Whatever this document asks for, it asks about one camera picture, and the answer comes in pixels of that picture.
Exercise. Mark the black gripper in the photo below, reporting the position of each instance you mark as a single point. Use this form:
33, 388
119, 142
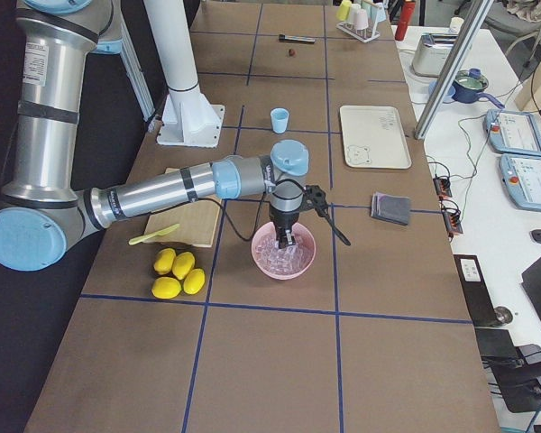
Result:
284, 221

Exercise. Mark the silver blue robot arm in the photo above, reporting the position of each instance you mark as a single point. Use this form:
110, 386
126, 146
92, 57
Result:
41, 216

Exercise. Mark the pile of ice cubes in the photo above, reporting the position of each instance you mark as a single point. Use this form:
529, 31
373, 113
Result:
285, 261

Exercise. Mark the light blue plastic cup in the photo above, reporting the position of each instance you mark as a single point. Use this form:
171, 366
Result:
279, 117

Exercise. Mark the pink plastic cup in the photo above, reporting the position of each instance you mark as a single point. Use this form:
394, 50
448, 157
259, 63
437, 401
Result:
360, 19

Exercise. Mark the yellow-green plastic cup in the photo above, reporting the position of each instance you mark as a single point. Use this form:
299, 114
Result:
343, 10

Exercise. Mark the light blue rack cup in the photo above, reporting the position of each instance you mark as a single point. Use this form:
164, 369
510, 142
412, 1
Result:
376, 10

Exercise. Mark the pink bowl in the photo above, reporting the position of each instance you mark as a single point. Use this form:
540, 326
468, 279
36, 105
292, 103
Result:
297, 229

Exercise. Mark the bamboo cutting board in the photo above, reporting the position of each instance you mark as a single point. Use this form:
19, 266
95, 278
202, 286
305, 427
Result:
197, 222

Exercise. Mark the purple folded cloth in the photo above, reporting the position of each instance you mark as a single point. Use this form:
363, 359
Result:
374, 205

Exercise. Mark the whole lemon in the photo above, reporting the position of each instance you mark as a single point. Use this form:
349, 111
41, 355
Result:
164, 260
194, 281
166, 288
183, 264

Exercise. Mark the grey folded cloth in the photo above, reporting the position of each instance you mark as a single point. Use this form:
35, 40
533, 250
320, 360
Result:
394, 209

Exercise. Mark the yellow-green plastic knife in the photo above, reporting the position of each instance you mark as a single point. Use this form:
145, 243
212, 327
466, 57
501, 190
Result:
159, 233

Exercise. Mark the cream bear serving tray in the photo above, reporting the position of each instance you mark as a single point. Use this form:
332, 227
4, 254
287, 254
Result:
373, 138

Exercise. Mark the upper orange power strip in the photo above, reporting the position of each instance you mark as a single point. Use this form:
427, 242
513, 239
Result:
442, 187

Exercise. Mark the orange power strip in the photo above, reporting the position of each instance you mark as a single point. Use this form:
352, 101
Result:
452, 220
442, 187

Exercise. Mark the lower orange power strip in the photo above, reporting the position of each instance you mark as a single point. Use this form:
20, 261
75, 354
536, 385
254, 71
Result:
452, 220

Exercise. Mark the stainless steel muddler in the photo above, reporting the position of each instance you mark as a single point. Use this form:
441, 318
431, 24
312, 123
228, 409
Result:
296, 39

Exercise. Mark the black box with label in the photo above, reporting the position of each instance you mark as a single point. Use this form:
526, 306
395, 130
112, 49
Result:
475, 291

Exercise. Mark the silver toaster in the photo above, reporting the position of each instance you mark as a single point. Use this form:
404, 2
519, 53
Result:
431, 53

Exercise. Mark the blue pot with lid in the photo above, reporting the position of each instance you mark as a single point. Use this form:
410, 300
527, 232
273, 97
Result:
470, 85

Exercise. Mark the upper teach pendant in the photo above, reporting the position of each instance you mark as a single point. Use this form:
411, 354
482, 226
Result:
513, 132

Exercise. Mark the teach pendant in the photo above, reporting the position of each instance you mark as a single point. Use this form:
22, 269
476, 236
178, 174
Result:
521, 175
513, 132

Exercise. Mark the lower teach pendant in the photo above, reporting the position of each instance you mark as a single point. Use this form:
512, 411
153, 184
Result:
521, 175

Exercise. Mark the red bottle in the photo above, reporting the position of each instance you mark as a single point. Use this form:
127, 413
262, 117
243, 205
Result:
407, 9

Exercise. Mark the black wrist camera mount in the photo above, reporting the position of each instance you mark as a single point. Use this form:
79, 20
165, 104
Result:
316, 198

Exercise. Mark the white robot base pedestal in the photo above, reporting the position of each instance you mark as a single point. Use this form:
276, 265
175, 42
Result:
188, 119

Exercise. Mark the white wire cup rack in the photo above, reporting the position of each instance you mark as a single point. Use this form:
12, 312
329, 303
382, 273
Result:
370, 34

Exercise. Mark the aluminium frame post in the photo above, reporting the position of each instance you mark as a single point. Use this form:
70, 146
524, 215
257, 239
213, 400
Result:
472, 24

